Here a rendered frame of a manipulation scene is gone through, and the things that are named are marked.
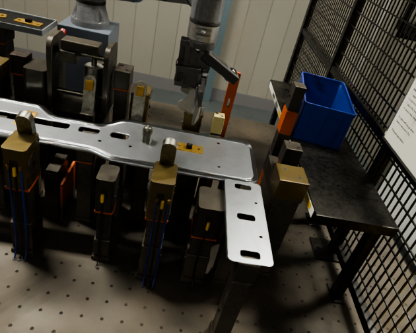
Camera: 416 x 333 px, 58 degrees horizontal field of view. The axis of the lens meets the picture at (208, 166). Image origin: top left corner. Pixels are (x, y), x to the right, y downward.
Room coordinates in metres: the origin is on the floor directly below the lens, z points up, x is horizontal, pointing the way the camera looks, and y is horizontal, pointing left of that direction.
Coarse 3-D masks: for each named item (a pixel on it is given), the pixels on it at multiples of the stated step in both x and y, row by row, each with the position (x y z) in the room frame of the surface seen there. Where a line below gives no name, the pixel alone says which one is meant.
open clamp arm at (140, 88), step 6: (138, 84) 1.08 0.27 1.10; (144, 84) 1.08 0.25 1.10; (138, 90) 1.07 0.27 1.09; (144, 90) 1.08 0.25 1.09; (138, 96) 1.07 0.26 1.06; (144, 96) 1.08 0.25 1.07; (138, 102) 1.07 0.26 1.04; (144, 102) 1.07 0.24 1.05; (132, 108) 1.06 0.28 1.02; (138, 108) 1.07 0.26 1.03; (132, 114) 1.06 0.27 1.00; (138, 114) 1.06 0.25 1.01; (138, 120) 1.06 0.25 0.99
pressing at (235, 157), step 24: (0, 120) 0.85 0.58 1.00; (48, 120) 0.92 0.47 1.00; (72, 120) 0.94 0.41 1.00; (120, 120) 1.01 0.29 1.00; (48, 144) 0.81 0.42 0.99; (72, 144) 0.83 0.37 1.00; (96, 144) 0.85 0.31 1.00; (120, 144) 0.88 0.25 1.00; (144, 144) 0.91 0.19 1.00; (216, 144) 1.01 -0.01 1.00; (240, 144) 1.05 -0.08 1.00; (192, 168) 0.85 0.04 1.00; (216, 168) 0.88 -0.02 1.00; (240, 168) 0.91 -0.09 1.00
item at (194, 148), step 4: (180, 144) 0.96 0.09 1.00; (184, 144) 0.96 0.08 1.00; (192, 144) 0.96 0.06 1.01; (180, 148) 0.93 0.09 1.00; (184, 148) 0.94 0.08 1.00; (188, 148) 0.94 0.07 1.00; (192, 148) 0.95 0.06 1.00; (196, 148) 0.96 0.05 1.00; (200, 148) 0.96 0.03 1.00; (192, 152) 0.93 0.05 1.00; (196, 152) 0.94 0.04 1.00; (200, 152) 0.94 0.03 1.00
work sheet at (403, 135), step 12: (408, 96) 1.01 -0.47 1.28; (408, 108) 0.99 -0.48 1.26; (396, 120) 1.01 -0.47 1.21; (408, 120) 0.96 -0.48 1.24; (396, 132) 0.98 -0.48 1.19; (408, 132) 0.94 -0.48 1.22; (396, 144) 0.96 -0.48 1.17; (408, 144) 0.91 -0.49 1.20; (396, 156) 0.93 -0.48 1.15; (408, 156) 0.89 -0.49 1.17; (408, 168) 0.86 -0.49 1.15
